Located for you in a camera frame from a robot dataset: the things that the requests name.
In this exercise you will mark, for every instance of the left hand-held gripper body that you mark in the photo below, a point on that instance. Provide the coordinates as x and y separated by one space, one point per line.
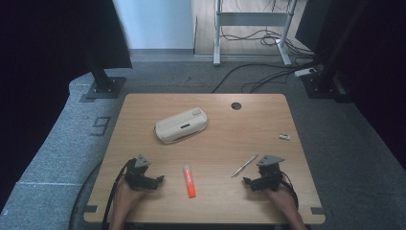
137 177

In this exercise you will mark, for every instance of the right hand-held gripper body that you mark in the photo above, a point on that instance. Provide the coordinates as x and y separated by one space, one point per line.
270 177

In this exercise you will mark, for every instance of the silver clear ballpoint pen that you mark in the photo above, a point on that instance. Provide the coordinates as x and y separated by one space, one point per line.
244 165

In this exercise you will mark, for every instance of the white eraser with blue sleeve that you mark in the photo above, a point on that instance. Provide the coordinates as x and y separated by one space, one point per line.
284 136

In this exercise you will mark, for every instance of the beige fabric pencil case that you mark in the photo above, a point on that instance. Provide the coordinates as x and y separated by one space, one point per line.
178 126

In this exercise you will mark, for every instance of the person's left hand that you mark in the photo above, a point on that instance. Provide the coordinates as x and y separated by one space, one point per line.
126 198

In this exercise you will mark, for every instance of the person's right hand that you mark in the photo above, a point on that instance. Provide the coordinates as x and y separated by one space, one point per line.
282 199

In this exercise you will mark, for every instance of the orange highlighter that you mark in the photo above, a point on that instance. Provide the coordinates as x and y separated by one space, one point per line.
190 185

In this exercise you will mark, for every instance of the black metal stand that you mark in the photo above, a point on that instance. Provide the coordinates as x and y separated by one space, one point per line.
322 84
105 86

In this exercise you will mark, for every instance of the white power strip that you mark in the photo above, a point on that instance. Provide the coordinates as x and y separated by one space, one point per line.
304 72

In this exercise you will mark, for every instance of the black curtain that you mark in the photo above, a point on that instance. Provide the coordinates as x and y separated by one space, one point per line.
48 64
383 80

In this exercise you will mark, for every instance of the white metal desk frame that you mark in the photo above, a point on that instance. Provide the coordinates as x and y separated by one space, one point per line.
252 19

